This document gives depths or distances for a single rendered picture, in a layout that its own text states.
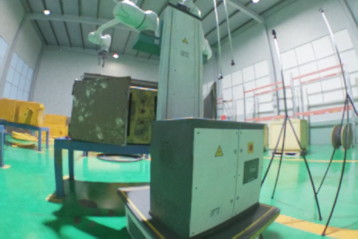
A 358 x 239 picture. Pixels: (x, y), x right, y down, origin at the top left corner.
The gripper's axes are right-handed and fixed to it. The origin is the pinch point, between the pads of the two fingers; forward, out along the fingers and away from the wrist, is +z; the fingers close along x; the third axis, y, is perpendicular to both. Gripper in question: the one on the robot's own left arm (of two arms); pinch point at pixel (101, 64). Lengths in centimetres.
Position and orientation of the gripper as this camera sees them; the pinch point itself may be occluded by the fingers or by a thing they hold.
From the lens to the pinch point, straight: 192.8
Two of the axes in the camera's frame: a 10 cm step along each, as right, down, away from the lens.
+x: 3.4, 1.7, 9.3
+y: 9.4, -0.3, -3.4
